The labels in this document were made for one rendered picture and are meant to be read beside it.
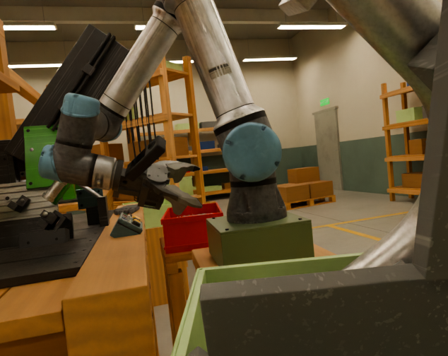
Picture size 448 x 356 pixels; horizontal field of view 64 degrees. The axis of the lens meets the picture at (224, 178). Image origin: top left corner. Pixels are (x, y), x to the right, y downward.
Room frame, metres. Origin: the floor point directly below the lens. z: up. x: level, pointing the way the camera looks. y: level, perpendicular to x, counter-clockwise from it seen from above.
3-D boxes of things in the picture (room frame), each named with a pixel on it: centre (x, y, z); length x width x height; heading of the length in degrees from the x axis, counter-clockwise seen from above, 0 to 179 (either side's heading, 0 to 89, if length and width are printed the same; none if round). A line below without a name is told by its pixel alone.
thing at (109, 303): (1.32, 0.38, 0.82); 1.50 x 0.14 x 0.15; 13
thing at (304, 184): (7.41, -1.54, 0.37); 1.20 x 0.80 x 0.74; 113
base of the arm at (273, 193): (0.89, -0.07, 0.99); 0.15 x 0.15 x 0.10
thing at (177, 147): (4.53, 1.33, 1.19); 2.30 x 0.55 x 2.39; 56
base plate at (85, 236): (1.25, 0.66, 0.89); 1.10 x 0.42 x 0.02; 13
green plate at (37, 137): (1.19, 0.58, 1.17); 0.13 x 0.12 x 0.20; 13
